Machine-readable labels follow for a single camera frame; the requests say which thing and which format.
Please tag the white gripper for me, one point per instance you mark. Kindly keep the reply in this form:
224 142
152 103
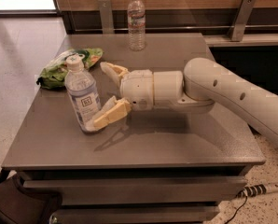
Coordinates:
136 89

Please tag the blue labelled plastic bottle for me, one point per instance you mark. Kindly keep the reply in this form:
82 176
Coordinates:
82 90

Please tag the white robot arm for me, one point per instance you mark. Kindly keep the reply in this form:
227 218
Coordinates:
201 83

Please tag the clear plastic water bottle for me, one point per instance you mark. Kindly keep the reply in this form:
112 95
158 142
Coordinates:
136 15

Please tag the green snack bag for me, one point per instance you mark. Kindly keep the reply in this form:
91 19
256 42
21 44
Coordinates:
53 74

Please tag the grey drawer cabinet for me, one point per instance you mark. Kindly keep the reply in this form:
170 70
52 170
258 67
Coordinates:
158 166

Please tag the dark brown bag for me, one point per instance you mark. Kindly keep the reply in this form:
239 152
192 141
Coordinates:
19 205

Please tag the white power strip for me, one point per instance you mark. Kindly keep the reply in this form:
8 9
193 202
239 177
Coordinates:
259 189

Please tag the left metal wall bracket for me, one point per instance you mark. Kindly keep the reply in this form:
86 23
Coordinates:
106 16

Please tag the metal wall bracket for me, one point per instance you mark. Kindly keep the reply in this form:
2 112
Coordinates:
106 16
236 30

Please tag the right metal wall bracket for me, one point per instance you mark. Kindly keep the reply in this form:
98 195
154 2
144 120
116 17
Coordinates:
236 30

